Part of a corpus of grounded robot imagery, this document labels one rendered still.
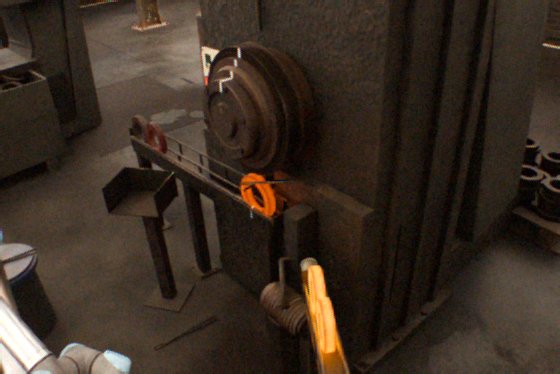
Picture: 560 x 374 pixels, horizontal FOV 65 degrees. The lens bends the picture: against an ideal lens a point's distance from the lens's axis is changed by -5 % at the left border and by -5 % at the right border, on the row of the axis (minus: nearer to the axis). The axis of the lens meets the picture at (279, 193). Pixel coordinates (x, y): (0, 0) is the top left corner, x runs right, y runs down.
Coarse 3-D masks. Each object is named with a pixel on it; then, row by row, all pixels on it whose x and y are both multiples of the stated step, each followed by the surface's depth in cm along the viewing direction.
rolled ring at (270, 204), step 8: (248, 176) 180; (256, 176) 178; (256, 184) 178; (264, 184) 176; (248, 192) 188; (264, 192) 175; (272, 192) 177; (248, 200) 188; (264, 200) 178; (272, 200) 177; (264, 208) 181; (272, 208) 178
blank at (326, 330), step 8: (320, 304) 128; (328, 304) 127; (320, 312) 128; (328, 312) 125; (320, 320) 134; (328, 320) 124; (320, 328) 134; (328, 328) 123; (320, 336) 132; (328, 336) 123; (320, 344) 133; (328, 344) 124; (328, 352) 128
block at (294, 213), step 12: (300, 204) 169; (288, 216) 165; (300, 216) 163; (312, 216) 166; (288, 228) 167; (300, 228) 164; (312, 228) 169; (288, 240) 171; (300, 240) 167; (312, 240) 172; (288, 252) 174; (300, 252) 170; (312, 252) 175; (300, 264) 173
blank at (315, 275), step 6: (312, 270) 142; (318, 270) 142; (312, 276) 140; (318, 276) 139; (312, 282) 141; (318, 282) 138; (312, 288) 148; (318, 288) 138; (324, 288) 138; (312, 294) 148; (318, 294) 137; (324, 294) 137; (312, 300) 146; (312, 306) 146
